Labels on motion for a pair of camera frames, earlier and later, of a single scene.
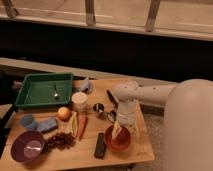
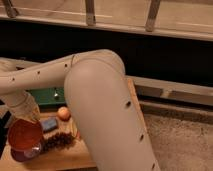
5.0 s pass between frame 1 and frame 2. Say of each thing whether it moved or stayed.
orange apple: stayed
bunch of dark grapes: stayed
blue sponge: stayed
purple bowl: stayed
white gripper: moved
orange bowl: moved
